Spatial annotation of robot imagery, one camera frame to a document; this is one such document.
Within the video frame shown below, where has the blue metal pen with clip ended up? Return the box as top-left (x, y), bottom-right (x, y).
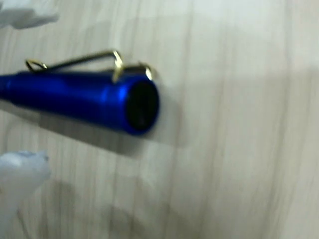
top-left (0, 49), bottom-right (160, 136)

